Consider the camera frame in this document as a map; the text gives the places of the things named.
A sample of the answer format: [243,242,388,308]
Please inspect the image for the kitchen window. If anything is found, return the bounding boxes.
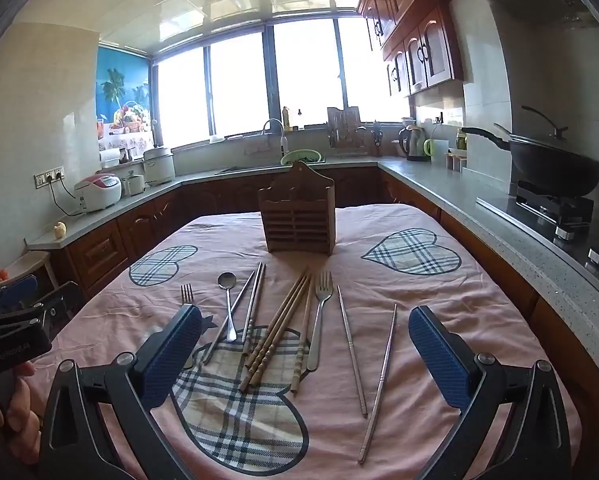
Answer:
[152,15,413,151]

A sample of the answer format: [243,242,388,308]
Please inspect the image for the wooden base cabinets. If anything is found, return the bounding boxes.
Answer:
[50,162,599,480]

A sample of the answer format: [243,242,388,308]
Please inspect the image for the black wok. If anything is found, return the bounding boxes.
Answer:
[462,127,599,198]

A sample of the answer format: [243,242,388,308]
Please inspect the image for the person's left hand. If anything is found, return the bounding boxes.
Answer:
[0,362,43,466]

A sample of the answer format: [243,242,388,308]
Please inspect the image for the electric kettle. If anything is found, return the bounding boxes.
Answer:
[398,124,430,162]

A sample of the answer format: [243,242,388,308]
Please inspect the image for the wooden wall cabinets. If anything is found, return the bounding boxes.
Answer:
[357,0,465,98]

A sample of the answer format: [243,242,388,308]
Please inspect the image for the large white cooker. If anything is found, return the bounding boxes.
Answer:
[142,146,176,187]

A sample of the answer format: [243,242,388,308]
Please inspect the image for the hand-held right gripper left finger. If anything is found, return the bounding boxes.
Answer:
[38,304,204,480]

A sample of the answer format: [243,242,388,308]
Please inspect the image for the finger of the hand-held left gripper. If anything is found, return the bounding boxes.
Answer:
[0,272,39,313]
[30,281,86,341]

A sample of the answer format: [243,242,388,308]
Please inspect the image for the kitchen sink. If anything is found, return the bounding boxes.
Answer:
[214,162,285,176]

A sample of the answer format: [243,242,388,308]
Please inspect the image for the gas stove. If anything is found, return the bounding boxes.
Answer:
[476,180,599,266]

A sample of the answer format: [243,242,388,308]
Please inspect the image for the metal chopstick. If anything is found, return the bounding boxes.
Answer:
[248,263,267,344]
[242,261,264,357]
[202,270,256,366]
[357,303,398,464]
[336,285,369,418]

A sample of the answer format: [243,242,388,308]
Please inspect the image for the small white pot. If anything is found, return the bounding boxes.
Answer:
[121,170,146,197]

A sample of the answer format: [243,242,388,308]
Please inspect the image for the pink heart-print tablecloth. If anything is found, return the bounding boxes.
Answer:
[30,203,585,480]

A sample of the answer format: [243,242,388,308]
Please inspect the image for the sink faucet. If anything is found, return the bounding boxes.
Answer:
[262,119,288,158]

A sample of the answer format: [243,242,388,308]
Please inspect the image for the dish rack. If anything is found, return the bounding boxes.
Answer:
[329,125,370,150]

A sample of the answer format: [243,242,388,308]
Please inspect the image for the wooden utensil holder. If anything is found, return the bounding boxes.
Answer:
[258,162,336,256]

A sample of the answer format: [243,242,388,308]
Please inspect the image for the red white rice cooker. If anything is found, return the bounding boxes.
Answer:
[74,174,123,213]

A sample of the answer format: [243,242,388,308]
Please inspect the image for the beige stool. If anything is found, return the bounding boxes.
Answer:
[7,250,53,286]

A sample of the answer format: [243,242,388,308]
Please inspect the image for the tropical fruit wall poster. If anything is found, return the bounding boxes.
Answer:
[96,45,163,153]

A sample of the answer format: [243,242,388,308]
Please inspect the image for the black wok lid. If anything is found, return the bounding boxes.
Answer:
[494,105,599,163]

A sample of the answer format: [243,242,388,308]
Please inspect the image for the white pitcher green handle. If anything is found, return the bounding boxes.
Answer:
[423,138,450,166]

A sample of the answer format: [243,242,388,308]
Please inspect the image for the metal spoon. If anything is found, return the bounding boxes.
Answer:
[218,271,238,342]

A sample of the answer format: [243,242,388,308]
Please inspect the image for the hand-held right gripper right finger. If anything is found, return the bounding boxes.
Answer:
[408,305,573,480]

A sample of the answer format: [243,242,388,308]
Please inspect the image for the wall power strip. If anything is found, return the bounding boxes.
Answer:
[34,167,66,188]

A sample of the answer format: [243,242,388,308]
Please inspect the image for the large metal fork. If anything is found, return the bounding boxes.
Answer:
[307,270,333,372]

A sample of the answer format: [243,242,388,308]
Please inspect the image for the green colander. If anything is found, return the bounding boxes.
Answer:
[280,150,323,167]

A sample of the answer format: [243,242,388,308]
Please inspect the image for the wooden cutting board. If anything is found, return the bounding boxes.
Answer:
[328,106,360,131]

